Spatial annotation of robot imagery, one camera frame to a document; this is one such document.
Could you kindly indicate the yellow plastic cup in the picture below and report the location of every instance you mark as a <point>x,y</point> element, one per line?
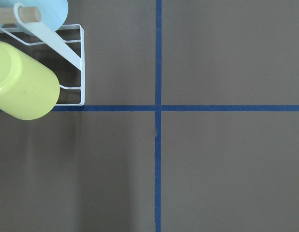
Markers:
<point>28,89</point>

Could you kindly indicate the light blue plastic cup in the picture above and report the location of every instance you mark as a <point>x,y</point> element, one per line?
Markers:
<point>53,12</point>

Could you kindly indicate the white wire cup rack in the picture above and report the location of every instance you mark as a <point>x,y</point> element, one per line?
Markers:
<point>62,51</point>

